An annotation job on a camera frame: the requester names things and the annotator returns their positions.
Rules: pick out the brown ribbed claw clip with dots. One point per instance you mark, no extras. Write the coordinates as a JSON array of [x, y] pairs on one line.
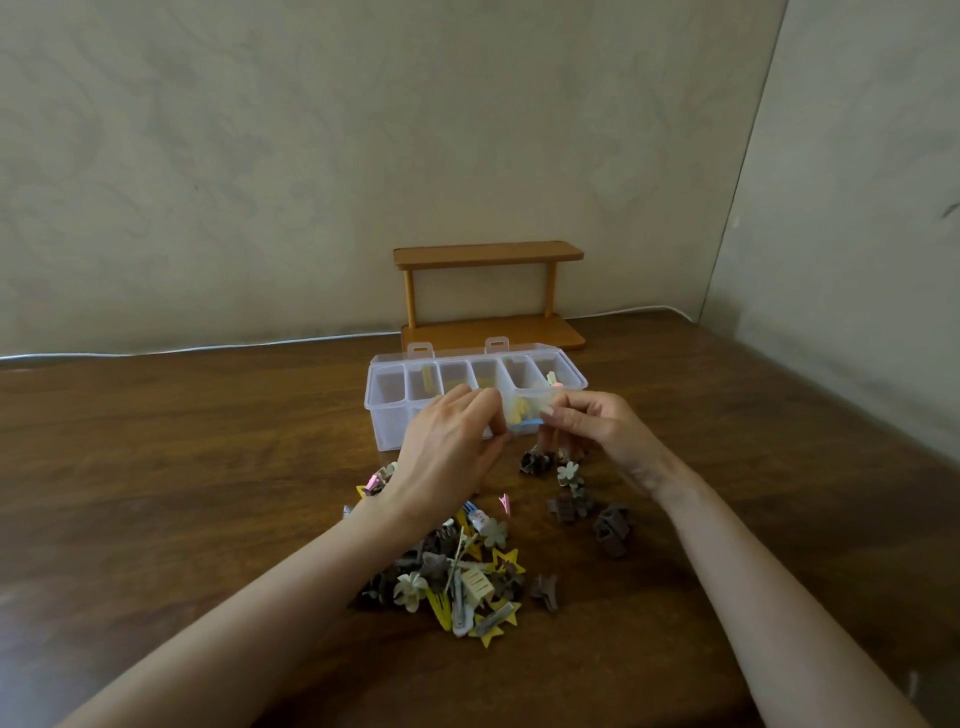
[[562, 508]]

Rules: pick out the person's left forearm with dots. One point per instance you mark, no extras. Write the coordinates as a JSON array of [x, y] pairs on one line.
[[240, 622]]

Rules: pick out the blue snap hair clip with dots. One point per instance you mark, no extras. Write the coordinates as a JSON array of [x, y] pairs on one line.
[[527, 426]]

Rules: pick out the person's right forearm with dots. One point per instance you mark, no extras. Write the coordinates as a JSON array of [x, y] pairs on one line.
[[772, 615]]

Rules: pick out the pile of mixed hair clips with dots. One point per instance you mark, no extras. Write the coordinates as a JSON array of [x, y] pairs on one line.
[[457, 585]]

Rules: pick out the person's left hand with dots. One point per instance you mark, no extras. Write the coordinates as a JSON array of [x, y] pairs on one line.
[[442, 450]]

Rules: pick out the clear plastic compartment box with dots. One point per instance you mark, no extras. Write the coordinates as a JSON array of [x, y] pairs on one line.
[[390, 412]]

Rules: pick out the small wooden shelf rack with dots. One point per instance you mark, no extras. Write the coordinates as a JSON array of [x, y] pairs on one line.
[[487, 255]]

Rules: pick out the person's right hand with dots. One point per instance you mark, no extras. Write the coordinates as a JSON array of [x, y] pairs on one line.
[[607, 435]]

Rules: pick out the pale yellow hair clip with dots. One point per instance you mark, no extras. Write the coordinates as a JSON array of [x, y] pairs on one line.
[[429, 377]]

